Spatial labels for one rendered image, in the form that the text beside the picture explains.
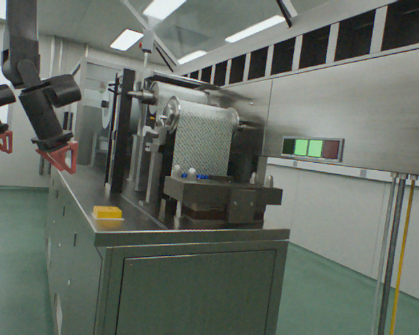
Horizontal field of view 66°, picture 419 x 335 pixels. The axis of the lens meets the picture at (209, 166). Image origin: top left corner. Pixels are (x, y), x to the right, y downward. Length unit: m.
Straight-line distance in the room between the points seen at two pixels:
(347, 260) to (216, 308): 2.95
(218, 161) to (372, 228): 2.69
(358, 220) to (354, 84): 2.90
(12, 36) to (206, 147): 0.71
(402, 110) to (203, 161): 0.67
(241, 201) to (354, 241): 2.88
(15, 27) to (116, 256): 0.57
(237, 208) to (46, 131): 0.60
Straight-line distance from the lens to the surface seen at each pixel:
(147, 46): 1.79
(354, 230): 3.86
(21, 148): 6.65
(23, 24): 0.83
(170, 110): 1.19
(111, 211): 1.00
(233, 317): 1.16
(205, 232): 0.98
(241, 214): 1.08
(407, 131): 0.91
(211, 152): 1.24
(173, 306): 1.03
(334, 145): 1.01
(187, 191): 0.99
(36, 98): 0.81
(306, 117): 1.11
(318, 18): 1.21
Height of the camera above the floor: 1.14
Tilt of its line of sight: 3 degrees down
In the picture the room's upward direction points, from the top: 7 degrees clockwise
